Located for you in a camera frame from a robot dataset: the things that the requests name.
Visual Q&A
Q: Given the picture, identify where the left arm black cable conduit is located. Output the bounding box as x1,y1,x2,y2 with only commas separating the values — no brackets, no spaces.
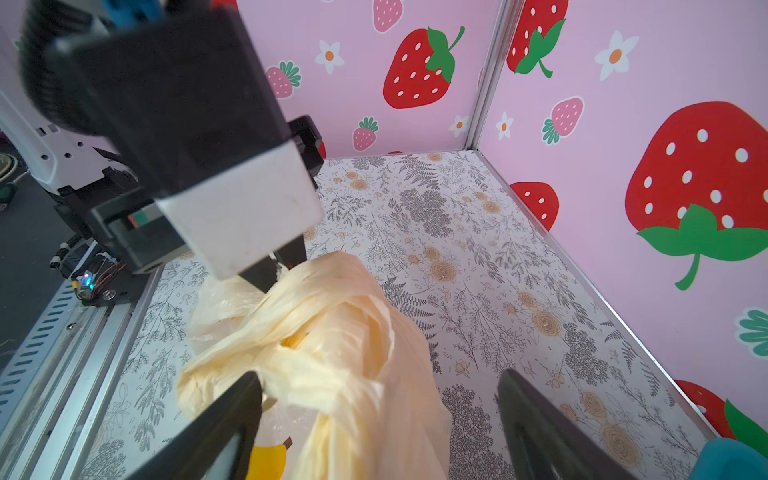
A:
17,0,121,136

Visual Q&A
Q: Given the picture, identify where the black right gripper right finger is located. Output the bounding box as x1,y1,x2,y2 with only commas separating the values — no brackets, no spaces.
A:
496,369,632,479

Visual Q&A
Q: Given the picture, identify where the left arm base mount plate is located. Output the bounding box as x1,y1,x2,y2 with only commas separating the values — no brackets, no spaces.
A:
49,234,151,307

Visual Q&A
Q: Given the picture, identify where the teal plastic basket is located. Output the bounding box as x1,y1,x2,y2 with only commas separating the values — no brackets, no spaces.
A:
689,438,768,480

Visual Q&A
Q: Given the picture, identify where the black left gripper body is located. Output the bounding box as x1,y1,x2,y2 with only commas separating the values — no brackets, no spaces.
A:
54,115,325,292

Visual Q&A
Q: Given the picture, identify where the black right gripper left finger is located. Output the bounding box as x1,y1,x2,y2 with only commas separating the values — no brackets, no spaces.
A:
130,371,262,479

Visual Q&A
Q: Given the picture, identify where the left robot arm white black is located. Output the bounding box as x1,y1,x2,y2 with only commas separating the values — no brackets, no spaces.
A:
1,81,324,290

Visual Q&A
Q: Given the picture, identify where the aluminium frame post left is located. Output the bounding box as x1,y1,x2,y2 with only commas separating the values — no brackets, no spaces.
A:
464,0,524,150

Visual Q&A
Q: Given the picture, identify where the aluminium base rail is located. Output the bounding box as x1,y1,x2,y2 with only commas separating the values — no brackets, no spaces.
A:
1,270,162,479

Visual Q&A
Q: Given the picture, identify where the translucent orange plastic bag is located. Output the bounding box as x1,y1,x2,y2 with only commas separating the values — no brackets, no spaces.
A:
176,252,452,479

